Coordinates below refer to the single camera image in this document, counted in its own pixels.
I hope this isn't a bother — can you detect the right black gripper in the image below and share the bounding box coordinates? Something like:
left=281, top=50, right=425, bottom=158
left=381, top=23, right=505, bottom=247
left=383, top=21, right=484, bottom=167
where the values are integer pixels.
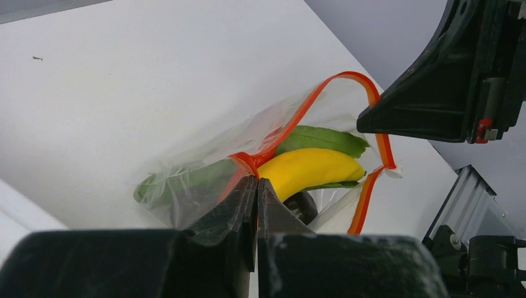
left=357, top=1, right=525, bottom=144

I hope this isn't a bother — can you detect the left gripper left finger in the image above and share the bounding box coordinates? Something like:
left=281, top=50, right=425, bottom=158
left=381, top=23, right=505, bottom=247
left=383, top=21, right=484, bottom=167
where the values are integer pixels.
left=1, top=176, right=258, bottom=297

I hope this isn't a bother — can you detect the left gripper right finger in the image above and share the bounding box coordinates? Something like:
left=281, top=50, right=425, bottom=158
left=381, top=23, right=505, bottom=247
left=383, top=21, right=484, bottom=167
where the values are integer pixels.
left=257, top=179, right=448, bottom=297

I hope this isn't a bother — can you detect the dark mangosteen toy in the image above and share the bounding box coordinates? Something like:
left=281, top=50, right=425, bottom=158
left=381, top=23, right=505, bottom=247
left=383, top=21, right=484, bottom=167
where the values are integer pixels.
left=283, top=192, right=318, bottom=225

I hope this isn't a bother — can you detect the green toy vegetable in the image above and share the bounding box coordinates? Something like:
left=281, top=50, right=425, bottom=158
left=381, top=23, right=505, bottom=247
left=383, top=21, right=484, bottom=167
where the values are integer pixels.
left=133, top=125, right=369, bottom=210

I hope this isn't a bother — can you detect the yellow toy banana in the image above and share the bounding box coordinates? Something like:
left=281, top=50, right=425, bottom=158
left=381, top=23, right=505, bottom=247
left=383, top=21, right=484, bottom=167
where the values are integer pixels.
left=257, top=148, right=365, bottom=202

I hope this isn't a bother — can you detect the clear zip top bag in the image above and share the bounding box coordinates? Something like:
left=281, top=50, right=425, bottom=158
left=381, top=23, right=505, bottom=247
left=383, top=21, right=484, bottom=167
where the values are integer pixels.
left=133, top=71, right=402, bottom=234

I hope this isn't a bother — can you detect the white plastic bin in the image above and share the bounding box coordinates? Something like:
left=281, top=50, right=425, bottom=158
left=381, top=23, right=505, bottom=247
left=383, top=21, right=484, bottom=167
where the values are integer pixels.
left=1, top=181, right=67, bottom=263

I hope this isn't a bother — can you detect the aluminium rail frame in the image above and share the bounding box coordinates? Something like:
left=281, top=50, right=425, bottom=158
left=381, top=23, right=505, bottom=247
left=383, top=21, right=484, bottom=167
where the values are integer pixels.
left=423, top=165, right=525, bottom=248

